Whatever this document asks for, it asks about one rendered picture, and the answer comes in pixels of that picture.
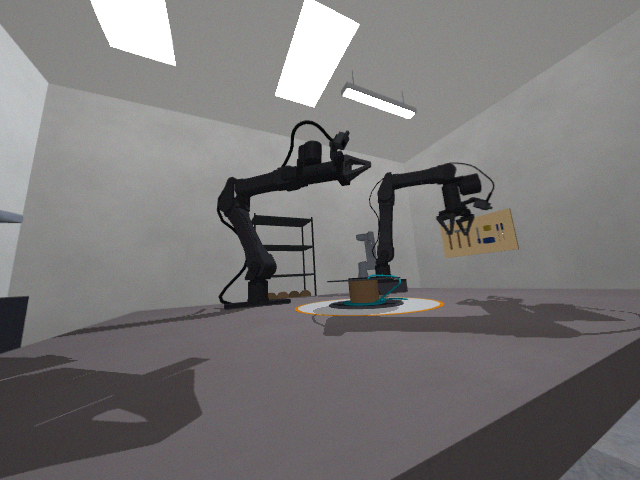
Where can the turquoise wire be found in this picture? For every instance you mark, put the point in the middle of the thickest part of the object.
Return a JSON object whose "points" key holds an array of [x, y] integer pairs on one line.
{"points": [[381, 301]]}

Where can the white circular mat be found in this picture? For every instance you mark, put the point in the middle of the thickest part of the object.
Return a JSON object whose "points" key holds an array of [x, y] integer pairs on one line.
{"points": [[410, 305]]}

